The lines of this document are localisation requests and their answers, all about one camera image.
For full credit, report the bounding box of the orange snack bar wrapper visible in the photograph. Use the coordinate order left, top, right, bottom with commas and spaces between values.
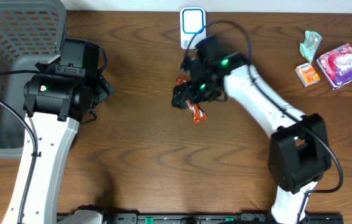
171, 77, 208, 124

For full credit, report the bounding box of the orange juice carton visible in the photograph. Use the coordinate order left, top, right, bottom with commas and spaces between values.
295, 62, 320, 86

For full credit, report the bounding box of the green tissue packet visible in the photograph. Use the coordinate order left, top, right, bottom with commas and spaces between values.
299, 30, 322, 63

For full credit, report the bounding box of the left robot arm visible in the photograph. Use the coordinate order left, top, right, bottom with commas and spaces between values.
3, 39, 114, 223

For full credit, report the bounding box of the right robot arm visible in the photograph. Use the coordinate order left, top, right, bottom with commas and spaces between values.
171, 36, 331, 223

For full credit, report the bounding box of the grey plastic mesh basket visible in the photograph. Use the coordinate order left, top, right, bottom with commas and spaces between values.
0, 0, 67, 159

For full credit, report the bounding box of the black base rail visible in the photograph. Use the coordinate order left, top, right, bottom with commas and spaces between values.
57, 205, 345, 224

